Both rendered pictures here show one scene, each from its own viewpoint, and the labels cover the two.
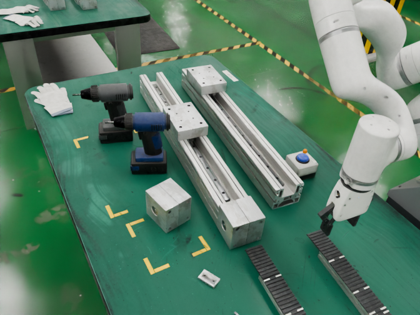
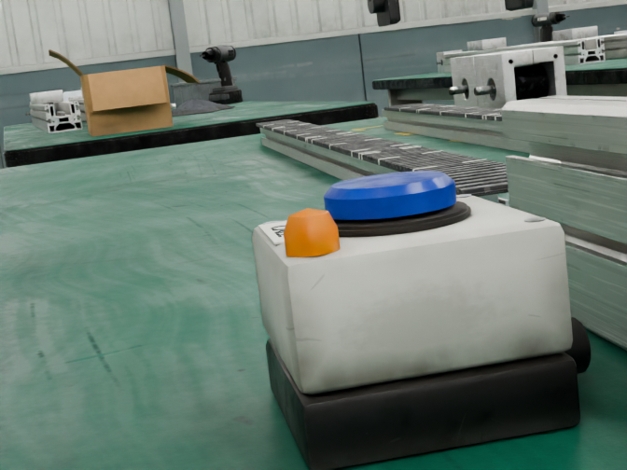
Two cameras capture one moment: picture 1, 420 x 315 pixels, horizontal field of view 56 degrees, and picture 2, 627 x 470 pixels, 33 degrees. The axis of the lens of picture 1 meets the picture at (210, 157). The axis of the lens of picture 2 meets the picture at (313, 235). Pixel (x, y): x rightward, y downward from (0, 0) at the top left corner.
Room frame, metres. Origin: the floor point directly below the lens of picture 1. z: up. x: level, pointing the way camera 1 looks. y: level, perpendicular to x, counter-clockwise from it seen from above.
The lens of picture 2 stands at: (1.36, -0.24, 0.89)
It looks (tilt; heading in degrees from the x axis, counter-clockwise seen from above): 9 degrees down; 198
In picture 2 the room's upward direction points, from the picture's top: 7 degrees counter-clockwise
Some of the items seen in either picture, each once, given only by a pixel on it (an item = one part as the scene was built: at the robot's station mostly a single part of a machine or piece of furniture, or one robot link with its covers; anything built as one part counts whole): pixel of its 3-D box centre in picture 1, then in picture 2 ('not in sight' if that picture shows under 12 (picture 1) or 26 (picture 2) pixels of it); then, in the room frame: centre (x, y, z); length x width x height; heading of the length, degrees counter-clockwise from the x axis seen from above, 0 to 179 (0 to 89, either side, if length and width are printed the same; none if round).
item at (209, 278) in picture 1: (209, 278); not in sight; (0.59, -0.02, 0.78); 0.05 x 0.03 x 0.01; 59
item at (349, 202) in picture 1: (350, 194); not in sight; (0.70, -0.35, 1.03); 0.10 x 0.07 x 0.11; 117
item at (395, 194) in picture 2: (302, 158); (391, 209); (1.05, -0.31, 0.84); 0.04 x 0.04 x 0.02
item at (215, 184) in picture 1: (184, 134); not in sight; (1.15, 0.10, 0.82); 0.80 x 0.10 x 0.09; 27
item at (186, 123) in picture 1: (184, 124); not in sight; (1.15, 0.10, 0.87); 0.16 x 0.11 x 0.07; 27
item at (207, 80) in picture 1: (205, 82); not in sight; (1.46, 0.04, 0.87); 0.16 x 0.11 x 0.07; 27
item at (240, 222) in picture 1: (244, 220); not in sight; (0.76, -0.11, 0.83); 0.12 x 0.09 x 0.10; 117
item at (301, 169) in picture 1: (298, 166); (428, 308); (1.04, -0.30, 0.81); 0.10 x 0.08 x 0.06; 117
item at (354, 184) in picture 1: (358, 175); not in sight; (0.70, -0.34, 1.09); 0.09 x 0.08 x 0.03; 117
